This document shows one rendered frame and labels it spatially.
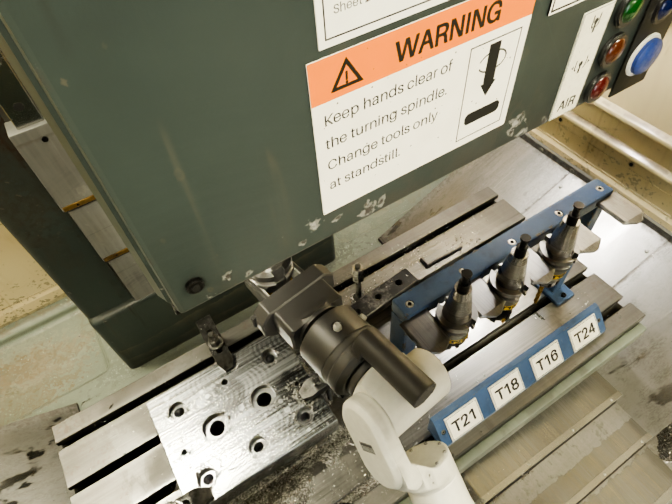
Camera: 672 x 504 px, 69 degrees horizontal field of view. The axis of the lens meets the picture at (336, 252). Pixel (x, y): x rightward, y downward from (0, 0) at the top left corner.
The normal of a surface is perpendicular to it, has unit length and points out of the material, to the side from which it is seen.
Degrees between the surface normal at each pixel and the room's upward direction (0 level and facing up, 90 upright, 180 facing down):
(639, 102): 90
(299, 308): 1
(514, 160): 24
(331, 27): 90
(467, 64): 90
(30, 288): 90
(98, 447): 0
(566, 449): 8
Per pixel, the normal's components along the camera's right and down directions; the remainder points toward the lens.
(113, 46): 0.54, 0.65
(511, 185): -0.40, -0.38
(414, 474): 0.51, -0.15
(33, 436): 0.29, -0.75
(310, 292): -0.07, -0.62
